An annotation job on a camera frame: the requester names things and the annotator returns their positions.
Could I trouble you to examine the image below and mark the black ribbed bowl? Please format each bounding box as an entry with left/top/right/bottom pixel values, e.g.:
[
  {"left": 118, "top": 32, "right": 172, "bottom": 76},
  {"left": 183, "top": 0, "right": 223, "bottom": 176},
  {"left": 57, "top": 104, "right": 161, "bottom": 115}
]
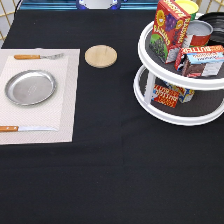
[{"left": 199, "top": 12, "right": 224, "bottom": 47}]

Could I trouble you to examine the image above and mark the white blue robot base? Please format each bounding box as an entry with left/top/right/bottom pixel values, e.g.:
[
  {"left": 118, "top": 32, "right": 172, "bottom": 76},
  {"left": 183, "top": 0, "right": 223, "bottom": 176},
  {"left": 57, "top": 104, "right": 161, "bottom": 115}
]
[{"left": 76, "top": 0, "right": 121, "bottom": 9}]

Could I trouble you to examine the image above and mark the white two-tier lazy Susan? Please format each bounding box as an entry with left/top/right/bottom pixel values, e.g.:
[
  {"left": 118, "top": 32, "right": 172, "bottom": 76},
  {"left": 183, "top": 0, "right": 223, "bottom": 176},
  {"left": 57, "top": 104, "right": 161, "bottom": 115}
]
[{"left": 133, "top": 22, "right": 224, "bottom": 126}]

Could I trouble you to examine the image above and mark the round silver metal plate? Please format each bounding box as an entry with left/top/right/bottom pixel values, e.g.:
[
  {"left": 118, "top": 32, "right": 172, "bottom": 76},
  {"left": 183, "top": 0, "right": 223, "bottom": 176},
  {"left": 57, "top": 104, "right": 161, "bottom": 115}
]
[{"left": 5, "top": 70, "right": 57, "bottom": 106}]

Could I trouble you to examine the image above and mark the red box lower tier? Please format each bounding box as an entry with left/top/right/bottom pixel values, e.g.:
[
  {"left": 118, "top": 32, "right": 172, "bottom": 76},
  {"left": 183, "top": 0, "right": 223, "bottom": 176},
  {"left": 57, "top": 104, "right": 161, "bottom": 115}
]
[{"left": 153, "top": 84, "right": 179, "bottom": 108}]

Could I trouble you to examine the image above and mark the beige woven placemat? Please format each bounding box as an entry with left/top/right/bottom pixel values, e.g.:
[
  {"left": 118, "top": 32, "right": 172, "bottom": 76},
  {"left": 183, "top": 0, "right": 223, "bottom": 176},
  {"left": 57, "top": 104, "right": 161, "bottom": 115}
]
[{"left": 0, "top": 49, "right": 80, "bottom": 145}]

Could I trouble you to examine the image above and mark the round wooden coaster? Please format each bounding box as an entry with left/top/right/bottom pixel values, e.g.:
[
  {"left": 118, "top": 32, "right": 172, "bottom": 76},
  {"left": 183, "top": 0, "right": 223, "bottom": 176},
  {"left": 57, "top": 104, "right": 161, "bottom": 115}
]
[{"left": 85, "top": 45, "right": 117, "bottom": 68}]

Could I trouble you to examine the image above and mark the blue yellow can lower tier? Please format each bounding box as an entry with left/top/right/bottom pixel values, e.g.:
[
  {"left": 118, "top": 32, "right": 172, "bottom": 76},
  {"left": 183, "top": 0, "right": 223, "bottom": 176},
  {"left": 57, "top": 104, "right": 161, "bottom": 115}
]
[{"left": 165, "top": 82, "right": 195, "bottom": 103}]

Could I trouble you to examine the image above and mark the red butter box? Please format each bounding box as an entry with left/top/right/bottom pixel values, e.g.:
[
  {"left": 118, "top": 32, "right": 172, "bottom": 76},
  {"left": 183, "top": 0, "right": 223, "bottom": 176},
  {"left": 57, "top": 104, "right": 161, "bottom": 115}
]
[{"left": 174, "top": 45, "right": 224, "bottom": 71}]

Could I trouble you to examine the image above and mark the brown white chocolate box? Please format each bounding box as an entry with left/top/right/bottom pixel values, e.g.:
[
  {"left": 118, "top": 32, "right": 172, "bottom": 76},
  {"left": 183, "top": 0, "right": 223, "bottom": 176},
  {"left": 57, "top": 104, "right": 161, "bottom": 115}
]
[{"left": 182, "top": 52, "right": 224, "bottom": 77}]

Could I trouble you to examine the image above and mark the red raisins box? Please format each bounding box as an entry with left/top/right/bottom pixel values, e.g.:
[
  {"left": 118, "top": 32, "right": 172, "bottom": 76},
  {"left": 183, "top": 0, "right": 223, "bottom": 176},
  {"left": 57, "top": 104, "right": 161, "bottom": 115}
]
[{"left": 149, "top": 0, "right": 191, "bottom": 63}]

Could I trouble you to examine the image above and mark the red soup can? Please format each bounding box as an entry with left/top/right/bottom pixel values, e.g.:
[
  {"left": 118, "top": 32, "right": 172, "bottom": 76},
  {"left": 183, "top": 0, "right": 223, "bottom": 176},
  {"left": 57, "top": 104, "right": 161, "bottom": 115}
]
[{"left": 182, "top": 20, "right": 213, "bottom": 47}]

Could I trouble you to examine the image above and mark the yellow green can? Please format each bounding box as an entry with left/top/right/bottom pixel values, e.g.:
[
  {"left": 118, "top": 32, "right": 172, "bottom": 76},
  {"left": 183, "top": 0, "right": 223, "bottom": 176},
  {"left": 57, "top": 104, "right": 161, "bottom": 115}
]
[{"left": 176, "top": 0, "right": 199, "bottom": 20}]

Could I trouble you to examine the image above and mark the wooden handled fork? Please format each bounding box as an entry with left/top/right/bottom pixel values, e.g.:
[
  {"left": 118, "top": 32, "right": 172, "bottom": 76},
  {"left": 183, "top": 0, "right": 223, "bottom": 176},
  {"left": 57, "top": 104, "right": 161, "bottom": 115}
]
[{"left": 14, "top": 53, "right": 64, "bottom": 60}]

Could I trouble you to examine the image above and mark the wooden handled knife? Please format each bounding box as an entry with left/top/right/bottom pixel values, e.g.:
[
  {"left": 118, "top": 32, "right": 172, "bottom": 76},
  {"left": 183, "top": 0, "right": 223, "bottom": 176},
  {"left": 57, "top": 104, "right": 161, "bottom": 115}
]
[{"left": 0, "top": 126, "right": 57, "bottom": 132}]

